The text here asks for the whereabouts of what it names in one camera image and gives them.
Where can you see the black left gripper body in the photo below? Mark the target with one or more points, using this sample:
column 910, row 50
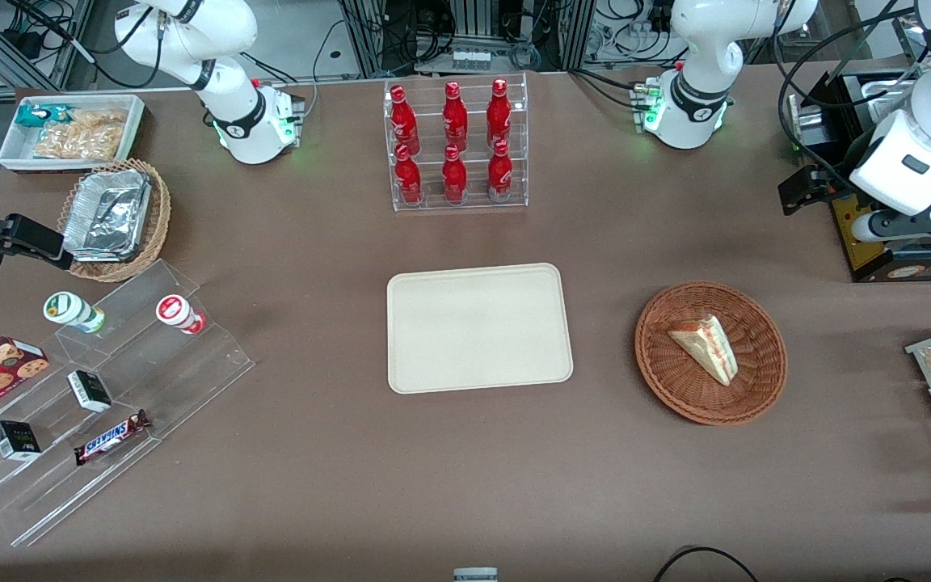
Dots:
column 836, row 179

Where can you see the triangle sandwich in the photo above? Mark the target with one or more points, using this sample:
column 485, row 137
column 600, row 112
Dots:
column 708, row 346

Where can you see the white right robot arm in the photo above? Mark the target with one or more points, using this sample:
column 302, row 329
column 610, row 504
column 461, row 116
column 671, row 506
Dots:
column 215, row 48

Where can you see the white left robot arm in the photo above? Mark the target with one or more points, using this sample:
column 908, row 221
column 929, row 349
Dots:
column 704, row 48

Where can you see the silver foil tray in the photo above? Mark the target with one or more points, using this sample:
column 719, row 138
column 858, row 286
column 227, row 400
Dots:
column 106, row 214

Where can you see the light oval wicker basket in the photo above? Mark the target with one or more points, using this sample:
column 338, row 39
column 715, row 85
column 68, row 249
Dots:
column 157, row 218

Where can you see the brown round wicker basket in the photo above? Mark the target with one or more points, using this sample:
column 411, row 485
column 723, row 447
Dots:
column 676, row 380

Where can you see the beige plastic tray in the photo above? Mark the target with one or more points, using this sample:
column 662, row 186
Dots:
column 478, row 327

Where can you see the green lid yogurt cup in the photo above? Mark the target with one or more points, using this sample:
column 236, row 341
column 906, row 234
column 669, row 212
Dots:
column 69, row 309

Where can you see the black yellow appliance box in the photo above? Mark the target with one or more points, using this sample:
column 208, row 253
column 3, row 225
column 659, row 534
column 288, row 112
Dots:
column 869, row 271

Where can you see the white rectangular bin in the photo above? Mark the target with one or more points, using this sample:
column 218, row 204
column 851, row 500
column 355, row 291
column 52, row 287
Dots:
column 17, row 149

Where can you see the clear bag of chips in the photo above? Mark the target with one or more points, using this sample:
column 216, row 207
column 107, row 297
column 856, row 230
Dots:
column 82, row 136

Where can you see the green snack packet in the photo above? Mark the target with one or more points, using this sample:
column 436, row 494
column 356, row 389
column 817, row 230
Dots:
column 39, row 115

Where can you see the red lid yogurt cup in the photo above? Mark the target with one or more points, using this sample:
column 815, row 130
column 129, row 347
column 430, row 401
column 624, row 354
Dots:
column 174, row 311

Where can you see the small black white box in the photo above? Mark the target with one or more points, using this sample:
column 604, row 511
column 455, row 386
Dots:
column 15, row 440
column 90, row 390

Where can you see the clear acrylic tiered stand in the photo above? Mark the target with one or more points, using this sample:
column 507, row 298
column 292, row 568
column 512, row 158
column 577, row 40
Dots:
column 150, row 380

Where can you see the Snickers chocolate bar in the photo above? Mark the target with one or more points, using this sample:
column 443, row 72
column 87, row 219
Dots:
column 110, row 438

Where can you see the red drink bottle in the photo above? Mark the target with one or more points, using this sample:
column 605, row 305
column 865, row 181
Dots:
column 499, row 111
column 500, row 173
column 403, row 117
column 455, row 113
column 408, row 178
column 454, row 176

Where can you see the clear acrylic bottle rack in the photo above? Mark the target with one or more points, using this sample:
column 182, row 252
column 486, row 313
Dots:
column 478, row 113

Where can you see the small grey device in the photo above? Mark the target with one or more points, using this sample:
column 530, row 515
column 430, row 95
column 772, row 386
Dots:
column 475, row 575

